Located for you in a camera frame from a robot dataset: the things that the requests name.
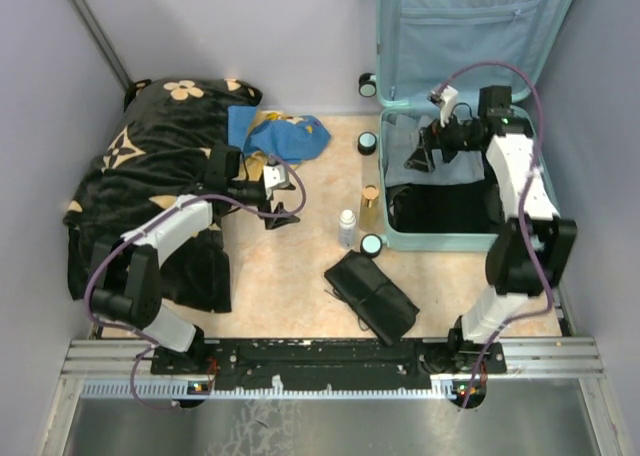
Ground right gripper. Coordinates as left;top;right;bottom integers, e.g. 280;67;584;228
402;105;480;175

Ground light blue denim jeans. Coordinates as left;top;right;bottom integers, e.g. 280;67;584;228
381;113;485;187

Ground black cloth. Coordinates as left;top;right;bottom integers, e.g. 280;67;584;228
386;180;503;234

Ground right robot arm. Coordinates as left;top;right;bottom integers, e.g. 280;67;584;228
404;86;577;372

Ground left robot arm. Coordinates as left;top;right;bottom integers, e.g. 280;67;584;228
83;147;306;373

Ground suitcase wheel middle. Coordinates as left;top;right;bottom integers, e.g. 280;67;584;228
357;132;377;156

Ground white plastic bottle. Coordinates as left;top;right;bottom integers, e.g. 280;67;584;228
338;209;357;249

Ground gold-capped amber bottle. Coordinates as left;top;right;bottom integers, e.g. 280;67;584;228
360;185;380;232

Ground blue and yellow shirt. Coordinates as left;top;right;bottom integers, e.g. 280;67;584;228
227;106;331;181

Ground suitcase wheel on lid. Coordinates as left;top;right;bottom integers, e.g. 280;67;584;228
358;73;377;98

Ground suitcase wheel near front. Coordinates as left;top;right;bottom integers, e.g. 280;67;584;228
360;234;384;258

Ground light blue hard-shell suitcase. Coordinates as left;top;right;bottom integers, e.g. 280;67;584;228
375;0;573;252

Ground black roll-up pouch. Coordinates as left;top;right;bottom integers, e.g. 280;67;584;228
324;251;420;347

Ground black floral fleece blanket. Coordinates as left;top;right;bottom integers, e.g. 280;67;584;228
63;77;263;313

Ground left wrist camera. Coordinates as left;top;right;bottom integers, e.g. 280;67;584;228
262;164;291;193

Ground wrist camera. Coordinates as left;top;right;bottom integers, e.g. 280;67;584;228
429;85;459;127
262;164;291;193

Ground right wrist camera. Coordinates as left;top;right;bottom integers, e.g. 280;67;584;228
429;85;459;127

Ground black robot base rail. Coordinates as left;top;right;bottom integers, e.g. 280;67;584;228
151;338;482;391

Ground aluminium frame rail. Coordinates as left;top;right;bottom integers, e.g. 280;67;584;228
59;337;604;408

